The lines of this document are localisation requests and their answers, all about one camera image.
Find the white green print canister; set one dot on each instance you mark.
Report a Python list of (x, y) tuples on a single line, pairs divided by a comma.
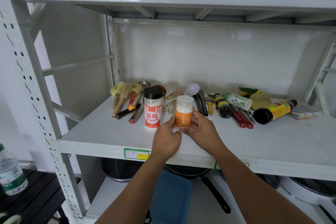
[(238, 100)]

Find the green white label sticker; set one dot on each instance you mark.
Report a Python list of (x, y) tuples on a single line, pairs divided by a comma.
[(136, 154)]

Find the wooden spatula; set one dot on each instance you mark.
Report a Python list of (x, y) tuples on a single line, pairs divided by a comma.
[(172, 100)]

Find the white wok with lid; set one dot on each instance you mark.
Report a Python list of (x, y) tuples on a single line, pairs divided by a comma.
[(309, 189)]

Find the steel ladle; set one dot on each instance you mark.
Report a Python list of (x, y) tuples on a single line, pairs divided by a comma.
[(145, 84)]

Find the striped flat packet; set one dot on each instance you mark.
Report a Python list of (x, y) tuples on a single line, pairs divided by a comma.
[(304, 113)]

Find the yellow green scrub sponge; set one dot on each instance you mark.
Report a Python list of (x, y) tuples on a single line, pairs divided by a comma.
[(248, 90)]

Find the large dark yellow label bottle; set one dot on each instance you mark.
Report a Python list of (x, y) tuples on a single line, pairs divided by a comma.
[(274, 111)]

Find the person's left thumb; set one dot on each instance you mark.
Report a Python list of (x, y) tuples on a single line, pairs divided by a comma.
[(175, 126)]

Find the steel cooking pot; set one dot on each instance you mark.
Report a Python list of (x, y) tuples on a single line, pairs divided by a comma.
[(120, 170)]

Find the clear plastic water bottle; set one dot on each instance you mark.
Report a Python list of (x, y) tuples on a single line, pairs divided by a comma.
[(10, 172)]

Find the white plastic ladle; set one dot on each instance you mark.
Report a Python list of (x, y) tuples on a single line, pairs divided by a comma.
[(192, 88)]

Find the black kitchen tongs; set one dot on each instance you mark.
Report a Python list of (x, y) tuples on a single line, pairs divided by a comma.
[(201, 103)]

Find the person's right thumb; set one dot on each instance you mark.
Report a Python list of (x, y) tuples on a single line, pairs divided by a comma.
[(194, 123)]

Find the blue plastic board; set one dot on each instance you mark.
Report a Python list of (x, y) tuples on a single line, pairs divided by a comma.
[(170, 197)]

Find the black slatted table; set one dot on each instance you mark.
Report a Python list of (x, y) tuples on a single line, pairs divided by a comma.
[(34, 195)]

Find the small dark sauce bottle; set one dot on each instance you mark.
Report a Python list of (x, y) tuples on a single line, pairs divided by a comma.
[(223, 106)]

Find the round wooden brush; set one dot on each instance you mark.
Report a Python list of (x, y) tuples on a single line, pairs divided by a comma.
[(163, 90)]

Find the person's left forearm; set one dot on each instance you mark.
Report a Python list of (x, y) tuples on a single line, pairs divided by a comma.
[(136, 192)]

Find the person's left hand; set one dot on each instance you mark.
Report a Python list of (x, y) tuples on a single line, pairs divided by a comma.
[(165, 141)]

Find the person's right forearm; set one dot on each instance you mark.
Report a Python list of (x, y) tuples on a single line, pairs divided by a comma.
[(252, 189)]

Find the steel red tipped peeler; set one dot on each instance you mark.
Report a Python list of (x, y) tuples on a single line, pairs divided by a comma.
[(136, 115)]

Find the black lid red label shaker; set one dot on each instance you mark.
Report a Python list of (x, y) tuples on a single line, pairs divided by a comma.
[(153, 108)]

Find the red chopsticks pair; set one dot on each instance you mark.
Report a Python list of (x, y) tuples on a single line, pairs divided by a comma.
[(242, 119)]

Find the person's right hand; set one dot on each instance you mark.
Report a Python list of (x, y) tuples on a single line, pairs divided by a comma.
[(206, 136)]

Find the black frying pan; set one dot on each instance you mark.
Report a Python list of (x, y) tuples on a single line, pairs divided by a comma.
[(210, 187)]

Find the yellow loofah sponge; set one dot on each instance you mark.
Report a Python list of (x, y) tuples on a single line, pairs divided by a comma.
[(118, 88)]

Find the orange label white lid jar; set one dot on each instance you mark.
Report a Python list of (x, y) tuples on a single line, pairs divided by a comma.
[(184, 112)]

